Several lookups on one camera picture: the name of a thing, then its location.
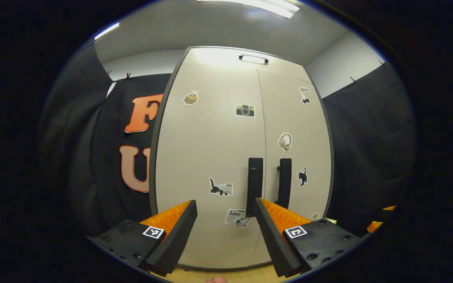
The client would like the small ceiling light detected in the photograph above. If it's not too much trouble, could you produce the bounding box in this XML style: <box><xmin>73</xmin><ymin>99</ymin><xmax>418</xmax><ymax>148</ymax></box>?
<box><xmin>94</xmin><ymin>22</ymin><xmax>120</xmax><ymax>40</ymax></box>

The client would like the white cabinet door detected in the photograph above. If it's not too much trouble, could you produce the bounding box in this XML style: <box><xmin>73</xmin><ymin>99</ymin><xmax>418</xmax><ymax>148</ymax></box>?
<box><xmin>155</xmin><ymin>63</ymin><xmax>274</xmax><ymax>270</ymax></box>
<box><xmin>257</xmin><ymin>68</ymin><xmax>332</xmax><ymax>222</ymax></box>

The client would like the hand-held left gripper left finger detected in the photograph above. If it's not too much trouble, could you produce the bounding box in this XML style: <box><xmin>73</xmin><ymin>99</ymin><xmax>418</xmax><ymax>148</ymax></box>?
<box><xmin>86</xmin><ymin>200</ymin><xmax>198</xmax><ymax>277</ymax></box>

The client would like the white grey shoe cabinet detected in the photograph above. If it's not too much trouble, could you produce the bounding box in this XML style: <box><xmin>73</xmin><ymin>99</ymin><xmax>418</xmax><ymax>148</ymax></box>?
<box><xmin>149</xmin><ymin>46</ymin><xmax>334</xmax><ymax>272</ymax></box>

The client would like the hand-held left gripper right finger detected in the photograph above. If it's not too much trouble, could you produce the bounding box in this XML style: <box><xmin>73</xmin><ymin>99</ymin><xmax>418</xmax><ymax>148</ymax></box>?
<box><xmin>254</xmin><ymin>197</ymin><xmax>365</xmax><ymax>277</ymax></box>

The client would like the black backdrop cloth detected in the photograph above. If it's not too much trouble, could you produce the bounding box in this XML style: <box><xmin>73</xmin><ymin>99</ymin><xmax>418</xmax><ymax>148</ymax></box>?
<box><xmin>321</xmin><ymin>61</ymin><xmax>418</xmax><ymax>236</ymax></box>
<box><xmin>38</xmin><ymin>43</ymin><xmax>172</xmax><ymax>236</ymax></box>

